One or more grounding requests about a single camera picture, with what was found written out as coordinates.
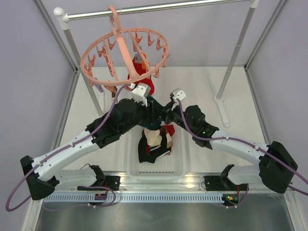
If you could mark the red sock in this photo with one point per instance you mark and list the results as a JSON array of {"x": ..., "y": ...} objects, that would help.
[
  {"x": 148, "y": 81},
  {"x": 167, "y": 131}
]

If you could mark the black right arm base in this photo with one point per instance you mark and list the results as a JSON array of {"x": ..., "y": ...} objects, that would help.
[{"x": 216, "y": 181}]

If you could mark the pink round clip hanger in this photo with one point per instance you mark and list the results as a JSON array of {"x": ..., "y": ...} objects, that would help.
[{"x": 103, "y": 46}]

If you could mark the black sock white stripes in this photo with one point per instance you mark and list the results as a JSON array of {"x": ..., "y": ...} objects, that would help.
[{"x": 161, "y": 149}]

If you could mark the white metal drying rack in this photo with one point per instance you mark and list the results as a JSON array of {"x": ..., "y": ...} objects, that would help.
[{"x": 64, "y": 19}]

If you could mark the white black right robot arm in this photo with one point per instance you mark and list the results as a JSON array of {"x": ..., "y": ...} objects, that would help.
[{"x": 270, "y": 164}]

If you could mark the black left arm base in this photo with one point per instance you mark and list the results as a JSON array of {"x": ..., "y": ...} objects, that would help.
[{"x": 106, "y": 180}]

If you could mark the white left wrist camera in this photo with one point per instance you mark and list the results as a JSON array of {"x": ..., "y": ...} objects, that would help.
[{"x": 140, "y": 92}]

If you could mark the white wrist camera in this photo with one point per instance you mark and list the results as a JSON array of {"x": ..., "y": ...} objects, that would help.
[
  {"x": 176, "y": 97},
  {"x": 140, "y": 92}
]

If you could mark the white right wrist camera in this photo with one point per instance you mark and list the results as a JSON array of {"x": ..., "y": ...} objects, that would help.
[{"x": 176, "y": 97}]

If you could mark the white slotted cable duct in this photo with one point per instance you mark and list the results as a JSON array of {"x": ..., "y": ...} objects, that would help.
[{"x": 137, "y": 197}]

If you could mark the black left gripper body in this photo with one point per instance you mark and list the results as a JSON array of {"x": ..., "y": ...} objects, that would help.
[{"x": 147, "y": 115}]

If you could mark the white plastic basket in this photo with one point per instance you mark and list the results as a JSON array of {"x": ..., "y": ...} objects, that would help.
[{"x": 168, "y": 167}]

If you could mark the cream brown sock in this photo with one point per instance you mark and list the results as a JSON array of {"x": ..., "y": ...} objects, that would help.
[
  {"x": 113, "y": 90},
  {"x": 153, "y": 136}
]

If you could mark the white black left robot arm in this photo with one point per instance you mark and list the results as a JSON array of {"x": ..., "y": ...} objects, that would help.
[{"x": 43, "y": 174}]

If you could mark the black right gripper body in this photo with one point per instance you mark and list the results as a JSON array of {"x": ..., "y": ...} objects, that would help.
[{"x": 175, "y": 116}]

